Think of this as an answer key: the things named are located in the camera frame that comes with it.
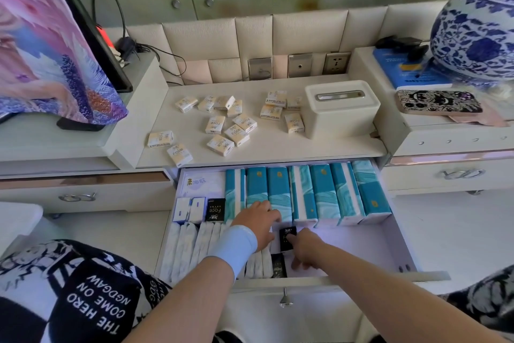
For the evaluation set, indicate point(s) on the silver wall plate with switch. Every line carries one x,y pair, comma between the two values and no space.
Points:
260,69

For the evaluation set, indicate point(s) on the black television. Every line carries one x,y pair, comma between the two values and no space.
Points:
92,33

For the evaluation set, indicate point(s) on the person's left leg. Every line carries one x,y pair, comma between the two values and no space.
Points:
80,298

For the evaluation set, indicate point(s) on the small black packet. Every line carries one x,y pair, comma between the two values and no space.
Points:
278,266
216,210
284,234

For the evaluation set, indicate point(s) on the white rounded stool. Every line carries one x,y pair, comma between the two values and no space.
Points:
18,222

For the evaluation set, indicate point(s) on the white drawer wood strip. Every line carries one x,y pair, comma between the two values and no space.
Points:
120,196

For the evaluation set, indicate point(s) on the person's right hand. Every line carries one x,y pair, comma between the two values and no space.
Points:
308,248

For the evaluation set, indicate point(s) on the row of white wrapped packets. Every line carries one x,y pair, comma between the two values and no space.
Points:
184,246

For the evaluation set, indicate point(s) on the phone with patterned case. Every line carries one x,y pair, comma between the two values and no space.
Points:
437,102

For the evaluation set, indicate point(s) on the scatter of small cream tissue packets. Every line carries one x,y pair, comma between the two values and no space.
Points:
220,144

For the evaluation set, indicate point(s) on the white tissue box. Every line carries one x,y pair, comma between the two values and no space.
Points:
341,114

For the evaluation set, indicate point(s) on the blue white porcelain vase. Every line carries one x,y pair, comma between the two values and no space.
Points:
474,33

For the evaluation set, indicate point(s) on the black charger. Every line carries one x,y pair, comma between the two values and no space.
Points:
401,43

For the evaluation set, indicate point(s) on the black television stand base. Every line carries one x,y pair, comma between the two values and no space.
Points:
78,125

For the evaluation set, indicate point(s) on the person's left thumb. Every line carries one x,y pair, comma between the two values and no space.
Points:
274,218

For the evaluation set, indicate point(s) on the person's left forearm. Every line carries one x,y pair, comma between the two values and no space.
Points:
180,302

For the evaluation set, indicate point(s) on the person's right leg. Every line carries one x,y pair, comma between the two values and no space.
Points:
486,298

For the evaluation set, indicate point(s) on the white low cabinet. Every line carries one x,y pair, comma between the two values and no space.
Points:
265,146

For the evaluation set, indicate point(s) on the row of teal tissue packs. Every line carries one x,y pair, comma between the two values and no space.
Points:
321,194

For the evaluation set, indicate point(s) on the blue book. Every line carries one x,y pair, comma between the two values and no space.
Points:
405,72

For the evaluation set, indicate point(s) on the person's leg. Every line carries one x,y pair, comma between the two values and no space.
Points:
80,298
486,298

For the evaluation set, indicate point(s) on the person's left hand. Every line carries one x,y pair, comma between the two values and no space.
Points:
255,223

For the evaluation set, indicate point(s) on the white drawer pink strip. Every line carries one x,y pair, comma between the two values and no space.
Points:
421,178

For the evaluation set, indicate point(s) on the pink cloth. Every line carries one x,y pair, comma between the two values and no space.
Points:
488,116

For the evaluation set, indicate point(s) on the silver drawer knob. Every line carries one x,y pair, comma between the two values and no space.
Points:
286,299

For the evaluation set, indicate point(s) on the colourful floral cover cloth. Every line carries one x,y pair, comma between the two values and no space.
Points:
44,45

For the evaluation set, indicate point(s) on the silver wall plate round port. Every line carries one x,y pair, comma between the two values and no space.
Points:
300,65

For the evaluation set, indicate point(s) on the person's right thumb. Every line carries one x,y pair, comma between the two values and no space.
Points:
297,262

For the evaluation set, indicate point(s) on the white printed tissue pack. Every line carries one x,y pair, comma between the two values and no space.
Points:
200,184

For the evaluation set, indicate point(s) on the white open drawer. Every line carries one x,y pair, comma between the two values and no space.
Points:
361,246

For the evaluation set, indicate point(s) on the person's right forearm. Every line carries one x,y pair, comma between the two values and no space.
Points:
393,294

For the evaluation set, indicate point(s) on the black plug adapter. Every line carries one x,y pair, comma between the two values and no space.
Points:
127,46

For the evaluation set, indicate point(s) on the white wristband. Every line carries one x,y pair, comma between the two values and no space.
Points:
233,248

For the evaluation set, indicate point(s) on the small white blue box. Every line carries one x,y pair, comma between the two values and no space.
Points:
181,210
198,209

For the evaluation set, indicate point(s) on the silver wall power socket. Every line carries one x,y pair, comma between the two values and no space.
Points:
336,63

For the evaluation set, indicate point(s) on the red white power strip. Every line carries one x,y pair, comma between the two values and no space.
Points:
105,37

